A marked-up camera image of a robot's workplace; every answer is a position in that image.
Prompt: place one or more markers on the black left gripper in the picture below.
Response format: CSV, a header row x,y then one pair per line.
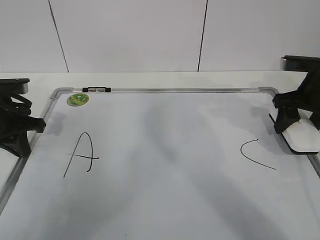
x,y
15,122

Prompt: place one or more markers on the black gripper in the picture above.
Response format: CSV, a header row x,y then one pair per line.
x,y
306,97

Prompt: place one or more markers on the white board eraser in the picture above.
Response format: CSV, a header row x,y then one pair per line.
x,y
302,137

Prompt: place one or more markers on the round green magnet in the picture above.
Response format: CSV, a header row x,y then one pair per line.
x,y
78,99

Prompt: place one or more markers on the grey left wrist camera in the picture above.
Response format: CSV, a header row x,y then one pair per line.
x,y
14,85

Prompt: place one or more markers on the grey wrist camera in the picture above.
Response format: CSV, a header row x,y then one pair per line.
x,y
14,85
295,63

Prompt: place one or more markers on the white board with grey frame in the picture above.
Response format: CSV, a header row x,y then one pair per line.
x,y
162,164

